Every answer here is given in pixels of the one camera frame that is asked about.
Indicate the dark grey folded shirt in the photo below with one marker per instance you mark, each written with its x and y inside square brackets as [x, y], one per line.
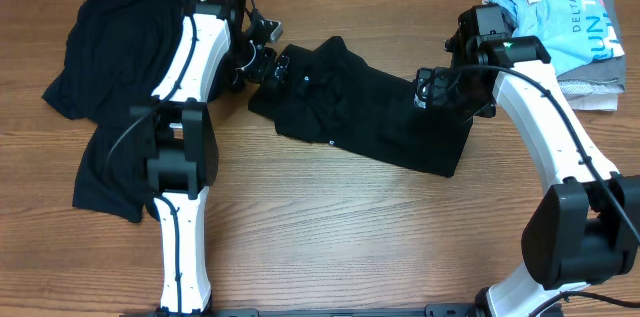
[582, 38]

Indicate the light blue folded t-shirt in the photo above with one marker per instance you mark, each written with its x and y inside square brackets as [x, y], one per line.
[575, 33]

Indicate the white mesh folded shirt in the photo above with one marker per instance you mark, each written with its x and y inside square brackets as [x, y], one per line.
[595, 99]

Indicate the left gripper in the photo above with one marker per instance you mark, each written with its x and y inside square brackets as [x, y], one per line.
[262, 71]

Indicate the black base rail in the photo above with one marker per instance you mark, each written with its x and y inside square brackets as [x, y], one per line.
[340, 312]

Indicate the black shirt on pile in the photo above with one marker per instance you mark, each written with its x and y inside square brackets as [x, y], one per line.
[117, 53]

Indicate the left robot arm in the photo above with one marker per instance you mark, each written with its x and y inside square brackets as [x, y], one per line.
[223, 43]

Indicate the black t-shirt with logo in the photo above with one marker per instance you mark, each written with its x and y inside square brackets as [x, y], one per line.
[332, 96]

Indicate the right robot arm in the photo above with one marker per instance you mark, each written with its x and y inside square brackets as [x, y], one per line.
[585, 229]

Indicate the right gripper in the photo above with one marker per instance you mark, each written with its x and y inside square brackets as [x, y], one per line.
[485, 106]

